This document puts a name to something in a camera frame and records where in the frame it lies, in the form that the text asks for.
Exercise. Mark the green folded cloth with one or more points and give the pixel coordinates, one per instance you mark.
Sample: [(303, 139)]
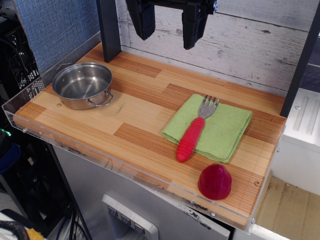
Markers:
[(221, 133)]

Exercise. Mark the clear acrylic table guard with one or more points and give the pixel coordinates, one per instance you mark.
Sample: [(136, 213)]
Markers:
[(128, 133)]

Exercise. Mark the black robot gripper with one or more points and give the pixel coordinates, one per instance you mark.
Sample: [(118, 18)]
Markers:
[(194, 17)]

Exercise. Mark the dark grey right post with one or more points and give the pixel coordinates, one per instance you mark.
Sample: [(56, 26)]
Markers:
[(302, 63)]

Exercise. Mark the red pepper toy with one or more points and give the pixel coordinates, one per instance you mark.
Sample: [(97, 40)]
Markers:
[(215, 182)]

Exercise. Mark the dark grey post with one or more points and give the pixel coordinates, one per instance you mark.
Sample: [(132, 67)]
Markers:
[(109, 29), (302, 63)]

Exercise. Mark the stainless steel pot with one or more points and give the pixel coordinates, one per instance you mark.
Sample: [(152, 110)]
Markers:
[(84, 86)]

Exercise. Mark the yellow black object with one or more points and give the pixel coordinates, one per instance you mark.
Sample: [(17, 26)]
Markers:
[(19, 231)]

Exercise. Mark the red handled metal fork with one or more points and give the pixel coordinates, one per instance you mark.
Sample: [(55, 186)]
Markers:
[(190, 138)]

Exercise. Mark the stainless steel cabinet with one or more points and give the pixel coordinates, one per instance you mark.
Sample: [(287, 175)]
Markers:
[(115, 207)]

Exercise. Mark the dark grey left post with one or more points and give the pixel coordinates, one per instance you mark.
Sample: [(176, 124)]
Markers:
[(109, 29)]

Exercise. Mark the white metal side unit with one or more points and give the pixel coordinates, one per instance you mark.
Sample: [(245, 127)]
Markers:
[(296, 160)]

